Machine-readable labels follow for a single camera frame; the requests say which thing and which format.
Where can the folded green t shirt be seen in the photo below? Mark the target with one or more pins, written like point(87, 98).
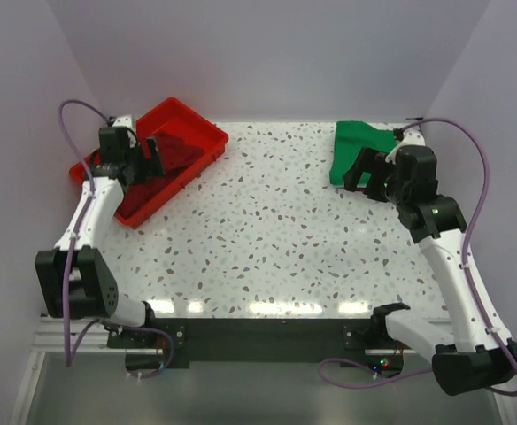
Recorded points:
point(349, 138)

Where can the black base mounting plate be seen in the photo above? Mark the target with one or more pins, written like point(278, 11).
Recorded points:
point(290, 340)

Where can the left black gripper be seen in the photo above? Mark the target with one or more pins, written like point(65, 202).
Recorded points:
point(150, 166)

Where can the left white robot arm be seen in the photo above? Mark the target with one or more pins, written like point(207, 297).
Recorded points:
point(75, 280)

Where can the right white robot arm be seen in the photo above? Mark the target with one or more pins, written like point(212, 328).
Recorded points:
point(480, 352)

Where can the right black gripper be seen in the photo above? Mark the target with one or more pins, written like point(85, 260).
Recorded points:
point(363, 163)

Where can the aluminium frame rail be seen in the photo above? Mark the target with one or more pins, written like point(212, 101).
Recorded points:
point(50, 337)

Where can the red plastic tray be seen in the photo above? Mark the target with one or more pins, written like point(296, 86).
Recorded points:
point(175, 118)

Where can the dark red polo shirt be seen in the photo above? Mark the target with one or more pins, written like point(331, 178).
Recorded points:
point(176, 156)

